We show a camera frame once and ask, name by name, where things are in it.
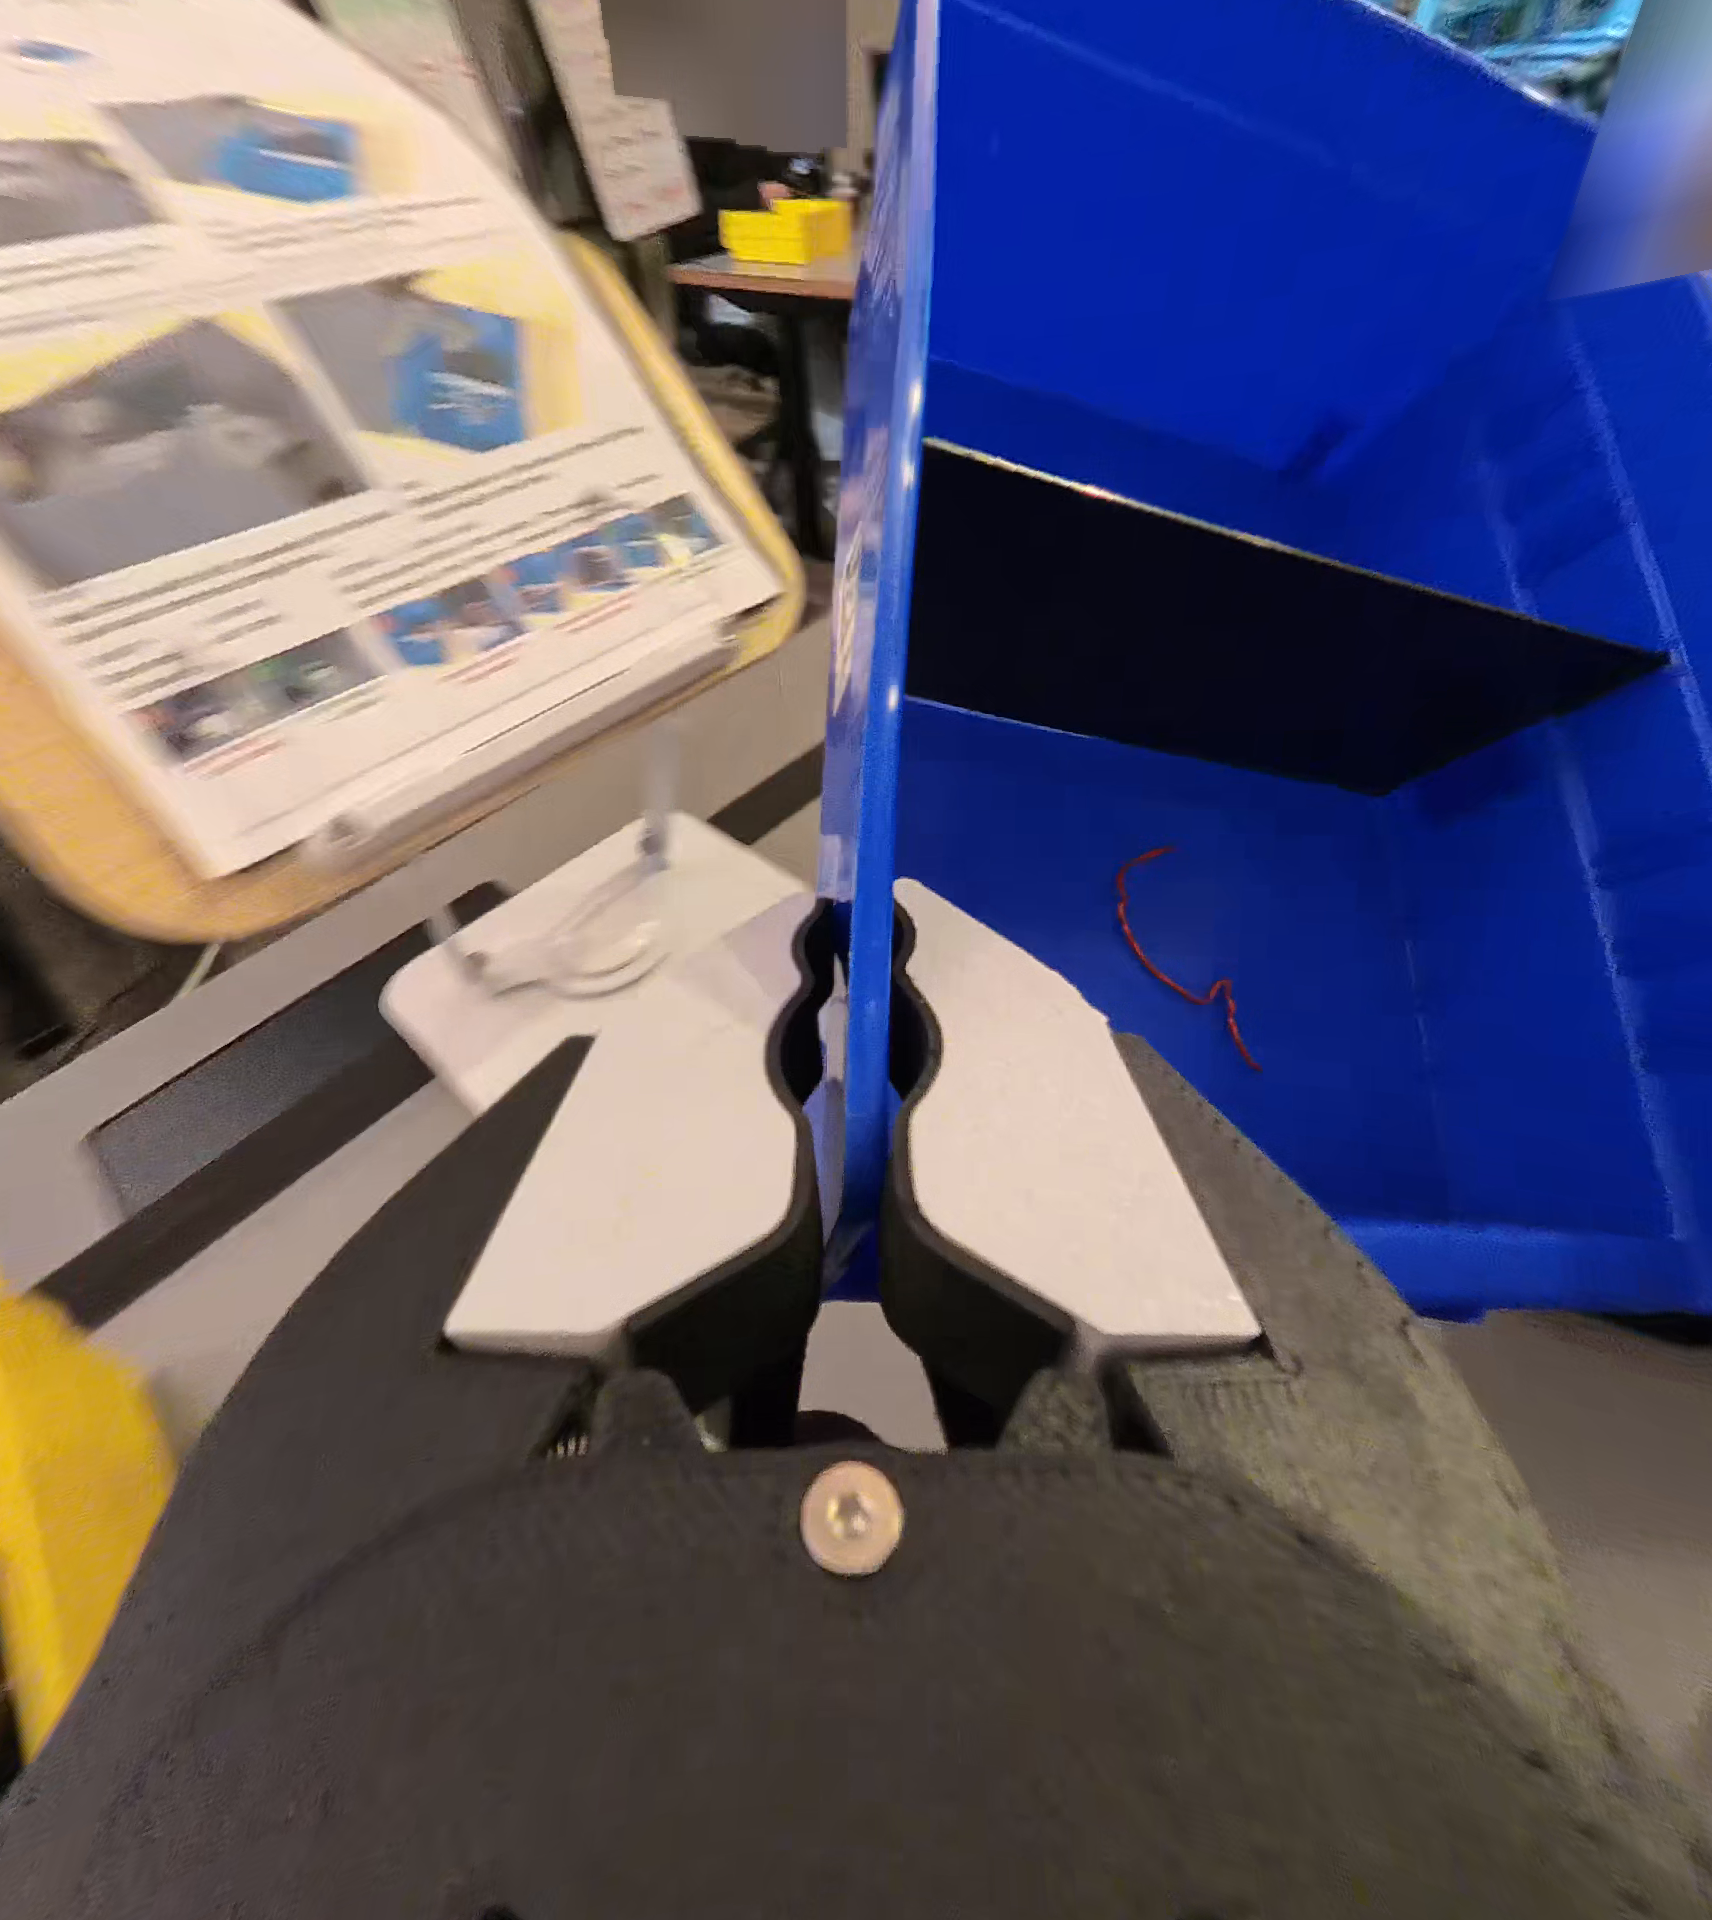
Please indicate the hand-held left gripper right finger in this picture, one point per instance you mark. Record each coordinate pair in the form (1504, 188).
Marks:
(1066, 1185)

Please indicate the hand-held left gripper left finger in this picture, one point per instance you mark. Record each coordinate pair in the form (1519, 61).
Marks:
(646, 1185)

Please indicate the blue plastic bin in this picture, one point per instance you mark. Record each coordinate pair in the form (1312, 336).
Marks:
(1470, 1051)

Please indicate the yellow plastic bin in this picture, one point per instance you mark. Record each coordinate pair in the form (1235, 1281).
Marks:
(780, 233)
(30, 1425)

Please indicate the red twist tie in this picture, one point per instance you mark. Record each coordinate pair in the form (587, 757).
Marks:
(1168, 982)

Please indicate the black bin divider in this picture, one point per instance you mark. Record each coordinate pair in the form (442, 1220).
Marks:
(1170, 630)

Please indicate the printed instruction sheet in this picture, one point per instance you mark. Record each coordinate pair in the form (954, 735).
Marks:
(270, 524)

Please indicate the white printed board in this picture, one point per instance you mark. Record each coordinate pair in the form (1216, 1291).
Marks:
(625, 135)

